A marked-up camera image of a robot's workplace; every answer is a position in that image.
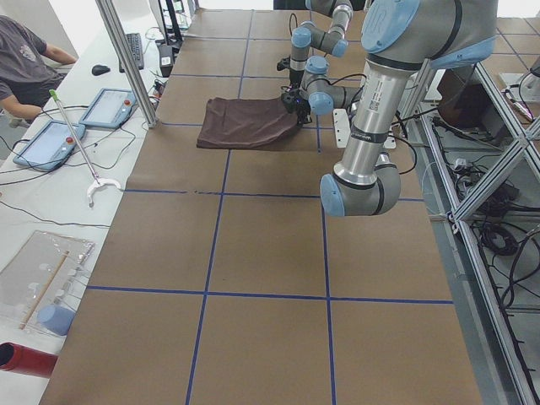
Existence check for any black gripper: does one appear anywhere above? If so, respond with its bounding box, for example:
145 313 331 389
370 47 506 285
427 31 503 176
289 69 304 89
293 100 312 126

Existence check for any dark brown t-shirt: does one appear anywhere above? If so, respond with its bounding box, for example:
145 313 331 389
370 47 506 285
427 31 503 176
197 97 300 149

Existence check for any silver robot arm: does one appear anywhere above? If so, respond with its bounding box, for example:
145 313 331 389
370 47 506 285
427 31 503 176
289 0 354 89
290 1 498 216

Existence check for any black keyboard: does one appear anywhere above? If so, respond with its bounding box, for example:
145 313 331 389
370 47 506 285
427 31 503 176
125 33 144 70

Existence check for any far blue teach pendant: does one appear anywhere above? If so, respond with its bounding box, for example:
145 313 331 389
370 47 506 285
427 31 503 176
79 88 136 129

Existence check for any blue teach pendant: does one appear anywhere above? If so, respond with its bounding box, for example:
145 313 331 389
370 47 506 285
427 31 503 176
13 120 76 172
79 88 136 129

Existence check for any black computer mouse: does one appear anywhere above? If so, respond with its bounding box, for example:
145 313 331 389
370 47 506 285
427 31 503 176
91 64 111 76

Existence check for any reacher grabber stick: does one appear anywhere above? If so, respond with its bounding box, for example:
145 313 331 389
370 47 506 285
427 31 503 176
49 89 122 208

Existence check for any near blue teach pendant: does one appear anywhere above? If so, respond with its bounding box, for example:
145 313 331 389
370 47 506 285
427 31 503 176
13 120 76 172

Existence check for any person in grey shirt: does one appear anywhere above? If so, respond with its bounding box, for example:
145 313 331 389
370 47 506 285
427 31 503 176
1 15 78 122

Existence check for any silver foil bag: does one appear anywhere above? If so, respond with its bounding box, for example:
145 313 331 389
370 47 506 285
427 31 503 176
1 231 95 335

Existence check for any light blue cap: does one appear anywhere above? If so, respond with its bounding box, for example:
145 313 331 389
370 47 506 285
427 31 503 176
37 305 75 336

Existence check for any red cylinder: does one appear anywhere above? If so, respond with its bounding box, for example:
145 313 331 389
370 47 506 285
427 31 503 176
1 343 57 378

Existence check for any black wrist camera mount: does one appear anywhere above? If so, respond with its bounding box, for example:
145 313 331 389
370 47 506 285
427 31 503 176
280 91 301 114

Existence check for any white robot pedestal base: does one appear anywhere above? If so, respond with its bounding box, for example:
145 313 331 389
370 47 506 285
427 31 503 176
332 109 397 149

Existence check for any aluminium frame post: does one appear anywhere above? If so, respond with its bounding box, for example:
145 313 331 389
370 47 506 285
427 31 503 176
95 0 158 128

